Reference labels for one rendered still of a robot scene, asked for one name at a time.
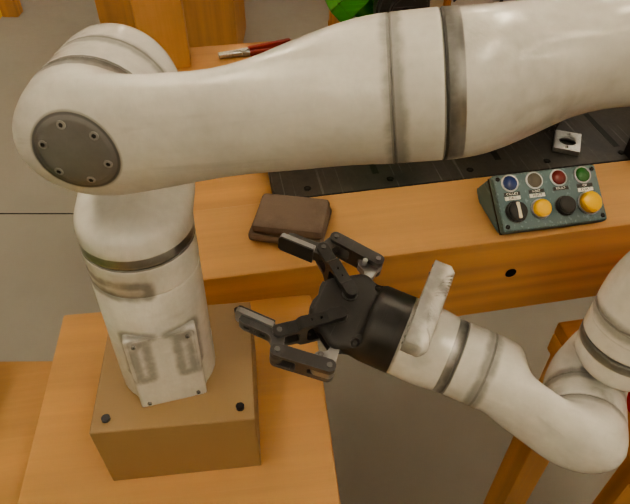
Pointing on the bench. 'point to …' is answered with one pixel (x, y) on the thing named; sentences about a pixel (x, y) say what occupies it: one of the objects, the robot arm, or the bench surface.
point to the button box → (495, 196)
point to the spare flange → (567, 145)
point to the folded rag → (290, 218)
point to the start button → (591, 201)
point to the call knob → (517, 211)
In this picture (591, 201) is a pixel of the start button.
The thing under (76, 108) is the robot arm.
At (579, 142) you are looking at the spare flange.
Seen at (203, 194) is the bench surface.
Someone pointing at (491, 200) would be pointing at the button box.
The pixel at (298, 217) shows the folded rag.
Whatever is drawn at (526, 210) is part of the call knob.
